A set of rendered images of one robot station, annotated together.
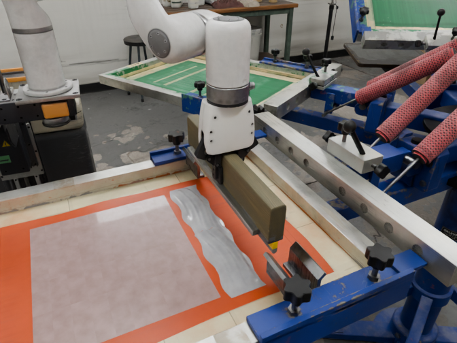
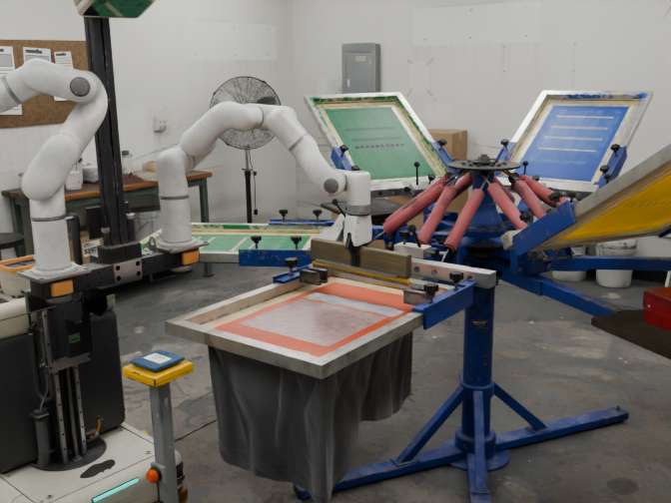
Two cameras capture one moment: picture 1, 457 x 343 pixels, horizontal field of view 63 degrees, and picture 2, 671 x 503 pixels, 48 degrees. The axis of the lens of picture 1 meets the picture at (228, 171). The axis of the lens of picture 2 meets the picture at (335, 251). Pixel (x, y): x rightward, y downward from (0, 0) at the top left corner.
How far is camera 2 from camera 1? 184 cm
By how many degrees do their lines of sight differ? 31
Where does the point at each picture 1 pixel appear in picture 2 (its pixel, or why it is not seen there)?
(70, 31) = not seen: outside the picture
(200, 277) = (368, 315)
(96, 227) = (281, 314)
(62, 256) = (280, 325)
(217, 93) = (359, 209)
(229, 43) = (364, 182)
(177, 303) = (368, 322)
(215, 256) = (368, 307)
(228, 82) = (364, 202)
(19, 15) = (178, 187)
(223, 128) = (360, 229)
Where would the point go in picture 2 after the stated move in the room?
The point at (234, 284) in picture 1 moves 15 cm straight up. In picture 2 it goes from (389, 312) to (389, 265)
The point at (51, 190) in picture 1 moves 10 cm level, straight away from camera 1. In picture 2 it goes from (231, 302) to (207, 298)
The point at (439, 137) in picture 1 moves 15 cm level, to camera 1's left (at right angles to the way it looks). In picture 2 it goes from (455, 234) to (421, 238)
